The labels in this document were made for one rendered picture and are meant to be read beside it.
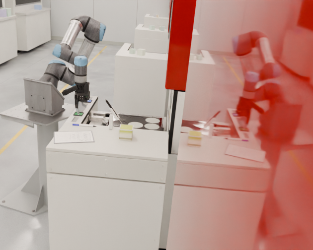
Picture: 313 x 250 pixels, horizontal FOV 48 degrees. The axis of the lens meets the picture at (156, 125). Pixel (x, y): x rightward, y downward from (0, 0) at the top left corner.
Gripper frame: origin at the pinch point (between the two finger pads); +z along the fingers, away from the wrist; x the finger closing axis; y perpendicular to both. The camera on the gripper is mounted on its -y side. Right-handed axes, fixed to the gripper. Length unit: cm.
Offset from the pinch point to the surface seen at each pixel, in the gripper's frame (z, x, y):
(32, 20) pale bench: 26, 610, -256
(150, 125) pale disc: 7.7, 6.9, 47.1
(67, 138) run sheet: 0.8, -37.5, 4.2
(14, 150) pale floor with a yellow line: 98, 121, -97
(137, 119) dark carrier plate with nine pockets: 7.8, 16.3, 37.3
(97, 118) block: 7.7, 10.3, 11.0
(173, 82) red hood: -29, -15, 58
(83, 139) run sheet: 0.8, -37.6, 12.5
